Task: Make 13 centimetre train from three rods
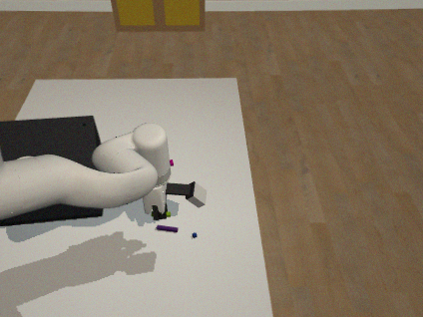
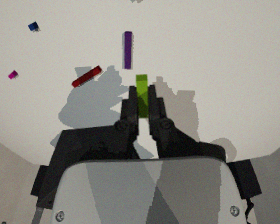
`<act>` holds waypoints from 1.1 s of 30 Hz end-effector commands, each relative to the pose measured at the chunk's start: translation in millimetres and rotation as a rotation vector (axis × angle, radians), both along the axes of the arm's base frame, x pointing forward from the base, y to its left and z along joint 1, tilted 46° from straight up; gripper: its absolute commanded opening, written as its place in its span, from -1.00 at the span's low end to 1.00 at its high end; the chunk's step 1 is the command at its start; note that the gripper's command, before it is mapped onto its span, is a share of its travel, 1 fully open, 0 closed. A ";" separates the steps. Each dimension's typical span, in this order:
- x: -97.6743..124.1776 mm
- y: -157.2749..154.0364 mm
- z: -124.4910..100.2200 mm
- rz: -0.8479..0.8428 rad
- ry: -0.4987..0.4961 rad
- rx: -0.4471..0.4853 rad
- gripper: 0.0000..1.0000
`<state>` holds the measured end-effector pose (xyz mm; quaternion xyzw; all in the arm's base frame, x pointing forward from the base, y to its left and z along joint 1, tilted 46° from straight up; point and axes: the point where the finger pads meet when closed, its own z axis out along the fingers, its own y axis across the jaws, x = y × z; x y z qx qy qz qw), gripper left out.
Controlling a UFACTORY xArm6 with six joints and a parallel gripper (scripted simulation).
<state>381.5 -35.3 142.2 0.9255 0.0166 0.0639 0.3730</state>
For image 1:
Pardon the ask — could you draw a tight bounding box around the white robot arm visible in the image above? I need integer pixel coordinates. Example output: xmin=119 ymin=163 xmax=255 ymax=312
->
xmin=0 ymin=123 xmax=207 ymax=220

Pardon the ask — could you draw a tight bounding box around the purple rod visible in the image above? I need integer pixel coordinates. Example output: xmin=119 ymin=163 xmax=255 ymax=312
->
xmin=157 ymin=225 xmax=178 ymax=232

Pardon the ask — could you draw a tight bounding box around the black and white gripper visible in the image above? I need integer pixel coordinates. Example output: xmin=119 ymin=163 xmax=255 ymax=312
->
xmin=143 ymin=176 xmax=171 ymax=220

